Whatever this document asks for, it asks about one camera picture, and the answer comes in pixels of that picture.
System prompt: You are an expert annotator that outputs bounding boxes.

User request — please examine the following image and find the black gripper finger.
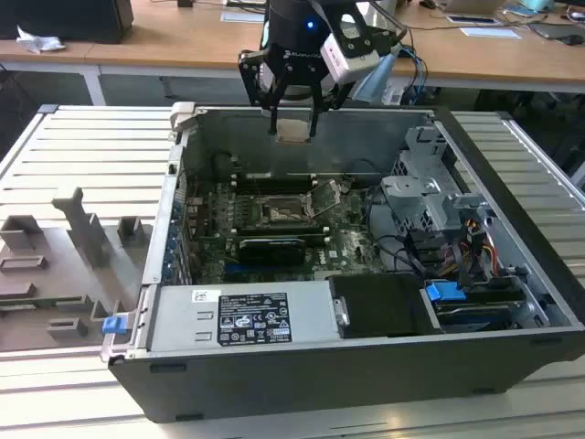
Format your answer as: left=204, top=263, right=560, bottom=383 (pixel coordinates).
left=306, top=67, right=356, bottom=139
left=237, top=43, right=293, bottom=136

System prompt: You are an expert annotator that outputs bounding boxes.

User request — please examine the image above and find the silver CPU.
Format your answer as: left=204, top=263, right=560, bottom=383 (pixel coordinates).
left=275, top=117, right=314, bottom=145

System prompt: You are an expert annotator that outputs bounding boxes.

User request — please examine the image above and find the metal CPU socket cover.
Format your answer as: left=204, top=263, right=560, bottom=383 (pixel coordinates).
left=310, top=180, right=345, bottom=219

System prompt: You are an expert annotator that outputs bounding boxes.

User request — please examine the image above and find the black RAM slot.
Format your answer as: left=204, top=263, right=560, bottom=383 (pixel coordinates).
left=235, top=179, right=319, bottom=187
left=235, top=183, right=319, bottom=190
left=235, top=187, right=319, bottom=195
left=235, top=175, right=319, bottom=182

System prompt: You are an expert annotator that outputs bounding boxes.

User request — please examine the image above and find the CPU socket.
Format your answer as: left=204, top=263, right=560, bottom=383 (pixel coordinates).
left=252, top=193, right=317, bottom=226

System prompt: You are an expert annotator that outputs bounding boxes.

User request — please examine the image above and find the blue expansion slot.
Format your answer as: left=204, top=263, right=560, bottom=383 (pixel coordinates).
left=223, top=263, right=317, bottom=276

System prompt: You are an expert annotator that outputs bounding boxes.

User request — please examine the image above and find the green RAM stick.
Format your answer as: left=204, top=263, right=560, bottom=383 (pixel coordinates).
left=239, top=225, right=329, bottom=243

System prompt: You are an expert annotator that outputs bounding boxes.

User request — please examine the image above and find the wooden desk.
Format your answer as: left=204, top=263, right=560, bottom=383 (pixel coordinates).
left=0, top=0, right=585, bottom=107

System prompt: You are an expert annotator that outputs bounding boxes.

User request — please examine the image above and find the grey metal drive cage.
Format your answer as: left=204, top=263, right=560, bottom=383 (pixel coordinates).
left=378, top=125, right=494, bottom=240

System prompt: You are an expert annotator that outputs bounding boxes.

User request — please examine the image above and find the black graphics card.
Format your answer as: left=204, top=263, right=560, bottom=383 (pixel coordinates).
left=237, top=236, right=306, bottom=267

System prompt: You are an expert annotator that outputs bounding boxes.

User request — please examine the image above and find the green motherboard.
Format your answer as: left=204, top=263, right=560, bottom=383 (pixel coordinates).
left=180, top=176, right=415, bottom=284

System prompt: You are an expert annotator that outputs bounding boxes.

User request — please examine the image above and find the white sheet of paper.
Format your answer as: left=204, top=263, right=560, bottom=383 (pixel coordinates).
left=459, top=26, right=523, bottom=40

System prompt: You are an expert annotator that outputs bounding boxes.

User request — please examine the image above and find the black plastic shroud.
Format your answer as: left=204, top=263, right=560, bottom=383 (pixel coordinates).
left=328, top=273, right=443, bottom=340

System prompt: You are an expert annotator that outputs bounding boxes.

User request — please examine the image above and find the blue disk carrier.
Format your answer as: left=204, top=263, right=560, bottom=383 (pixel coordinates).
left=423, top=282, right=472, bottom=303

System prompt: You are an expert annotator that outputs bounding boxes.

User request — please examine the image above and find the grey power supply unit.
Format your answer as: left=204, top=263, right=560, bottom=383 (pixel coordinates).
left=149, top=280, right=343, bottom=353

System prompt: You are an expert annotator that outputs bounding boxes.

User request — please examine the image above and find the black box on desk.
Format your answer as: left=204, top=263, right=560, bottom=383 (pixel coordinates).
left=0, top=0, right=135, bottom=45

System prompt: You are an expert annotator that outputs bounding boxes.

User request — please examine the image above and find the black disk drive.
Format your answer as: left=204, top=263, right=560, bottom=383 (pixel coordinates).
left=433, top=292, right=527, bottom=331

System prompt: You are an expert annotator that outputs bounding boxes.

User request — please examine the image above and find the crumpled white paper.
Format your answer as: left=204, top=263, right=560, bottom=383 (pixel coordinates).
left=16, top=25, right=66, bottom=56

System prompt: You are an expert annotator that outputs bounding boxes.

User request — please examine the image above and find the grey parts rack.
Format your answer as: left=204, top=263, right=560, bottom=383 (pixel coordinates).
left=0, top=186, right=155, bottom=353

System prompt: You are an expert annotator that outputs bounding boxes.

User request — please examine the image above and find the black and grey PC case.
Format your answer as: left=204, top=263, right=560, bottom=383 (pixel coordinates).
left=108, top=101, right=585, bottom=424

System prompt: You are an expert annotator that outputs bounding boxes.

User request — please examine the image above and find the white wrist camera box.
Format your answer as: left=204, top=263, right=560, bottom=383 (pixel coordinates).
left=319, top=31, right=381, bottom=86

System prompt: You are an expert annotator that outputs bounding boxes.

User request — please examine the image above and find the black camera bracket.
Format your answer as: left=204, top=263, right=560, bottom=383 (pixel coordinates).
left=335, top=11, right=408, bottom=59

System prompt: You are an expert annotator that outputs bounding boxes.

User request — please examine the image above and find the grey case release handle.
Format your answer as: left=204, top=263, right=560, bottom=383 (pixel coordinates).
left=169, top=101, right=198, bottom=134

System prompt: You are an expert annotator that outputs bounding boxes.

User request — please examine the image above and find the blue cable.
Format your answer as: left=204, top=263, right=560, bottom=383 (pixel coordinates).
left=397, top=43, right=431, bottom=109

